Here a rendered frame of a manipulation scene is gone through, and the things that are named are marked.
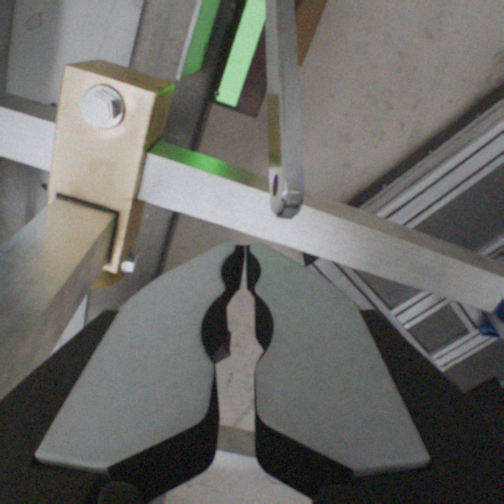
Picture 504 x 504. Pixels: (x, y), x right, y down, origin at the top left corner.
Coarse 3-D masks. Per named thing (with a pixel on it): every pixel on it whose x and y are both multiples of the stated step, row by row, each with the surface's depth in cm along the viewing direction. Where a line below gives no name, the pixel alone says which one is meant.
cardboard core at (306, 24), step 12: (300, 0) 81; (312, 0) 81; (324, 0) 82; (300, 12) 82; (312, 12) 82; (300, 24) 83; (312, 24) 84; (300, 36) 85; (312, 36) 87; (300, 48) 86; (300, 60) 88
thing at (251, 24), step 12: (252, 0) 30; (264, 0) 30; (252, 12) 30; (264, 12) 30; (240, 24) 31; (252, 24) 31; (240, 36) 31; (252, 36) 31; (240, 48) 32; (252, 48) 32; (240, 60) 32; (228, 72) 33; (240, 72) 33; (228, 84) 33; (240, 84) 33; (228, 96) 34
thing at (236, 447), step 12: (228, 432) 36; (240, 432) 37; (252, 432) 37; (228, 444) 35; (240, 444) 36; (252, 444) 36; (216, 456) 35; (228, 456) 35; (240, 456) 35; (252, 456) 35; (228, 468) 36; (240, 468) 36; (252, 468) 36
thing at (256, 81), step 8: (296, 0) 30; (264, 32) 31; (264, 40) 31; (264, 48) 32; (256, 56) 32; (264, 56) 32; (256, 64) 32; (264, 64) 32; (256, 72) 33; (264, 72) 33; (248, 80) 33; (256, 80) 33; (264, 80) 33; (248, 88) 33; (256, 88) 33; (264, 88) 33; (248, 96) 34; (256, 96) 34; (240, 104) 34; (248, 104) 34; (256, 104) 34
